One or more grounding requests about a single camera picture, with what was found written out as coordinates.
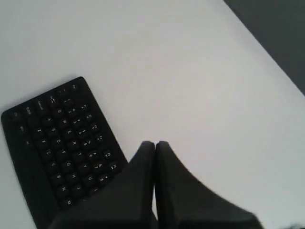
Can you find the black acer keyboard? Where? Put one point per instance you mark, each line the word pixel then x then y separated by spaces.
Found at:
pixel 62 148

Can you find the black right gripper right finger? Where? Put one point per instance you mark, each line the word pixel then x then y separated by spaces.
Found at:
pixel 183 202

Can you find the grey backdrop cloth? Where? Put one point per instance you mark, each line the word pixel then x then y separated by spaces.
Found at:
pixel 279 27

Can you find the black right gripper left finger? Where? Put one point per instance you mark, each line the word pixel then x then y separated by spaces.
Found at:
pixel 125 203

